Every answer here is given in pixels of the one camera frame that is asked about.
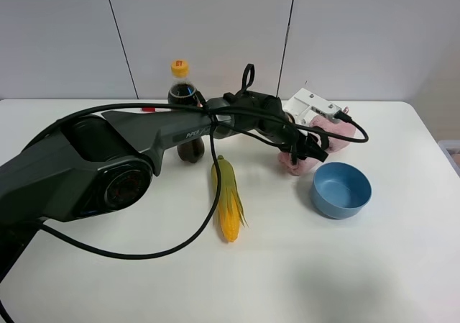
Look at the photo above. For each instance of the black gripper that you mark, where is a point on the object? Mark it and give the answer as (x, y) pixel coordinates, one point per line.
(277, 128)

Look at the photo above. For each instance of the pink towel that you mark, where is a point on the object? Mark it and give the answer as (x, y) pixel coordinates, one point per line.
(330, 145)

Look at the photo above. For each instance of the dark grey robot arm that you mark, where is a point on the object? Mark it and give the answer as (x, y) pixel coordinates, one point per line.
(103, 159)

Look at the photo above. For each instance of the blue plastic bowl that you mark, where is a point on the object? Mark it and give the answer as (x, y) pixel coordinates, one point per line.
(339, 190)

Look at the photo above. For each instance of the corn cob with husk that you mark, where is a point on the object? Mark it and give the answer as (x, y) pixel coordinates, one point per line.
(230, 207)

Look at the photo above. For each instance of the cola bottle yellow cap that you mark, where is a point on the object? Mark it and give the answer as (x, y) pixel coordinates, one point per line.
(183, 92)

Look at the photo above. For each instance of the translucent storage box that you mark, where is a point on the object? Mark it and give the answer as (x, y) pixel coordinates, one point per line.
(450, 149)

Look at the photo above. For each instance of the red white marker pen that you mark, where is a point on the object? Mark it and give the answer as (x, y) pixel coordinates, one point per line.
(148, 109)

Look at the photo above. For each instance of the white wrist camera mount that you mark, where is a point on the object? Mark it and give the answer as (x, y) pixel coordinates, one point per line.
(304, 105)

